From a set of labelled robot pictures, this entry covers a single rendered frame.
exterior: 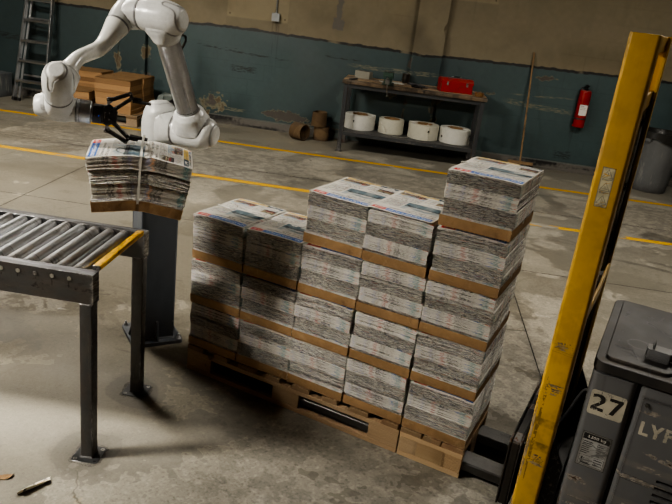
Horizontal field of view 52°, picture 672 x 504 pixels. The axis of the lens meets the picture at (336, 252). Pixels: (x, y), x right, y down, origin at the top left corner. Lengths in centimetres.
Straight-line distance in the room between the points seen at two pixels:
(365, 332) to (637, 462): 115
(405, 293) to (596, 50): 732
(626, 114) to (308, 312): 155
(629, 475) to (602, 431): 18
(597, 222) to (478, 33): 736
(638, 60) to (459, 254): 95
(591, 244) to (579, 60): 749
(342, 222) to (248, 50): 710
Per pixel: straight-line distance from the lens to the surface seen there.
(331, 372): 315
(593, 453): 273
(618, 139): 233
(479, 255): 269
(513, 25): 964
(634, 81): 232
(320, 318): 306
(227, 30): 991
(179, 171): 279
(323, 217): 294
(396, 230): 279
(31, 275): 277
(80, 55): 285
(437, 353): 289
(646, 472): 274
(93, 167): 281
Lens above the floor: 184
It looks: 20 degrees down
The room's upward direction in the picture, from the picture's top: 7 degrees clockwise
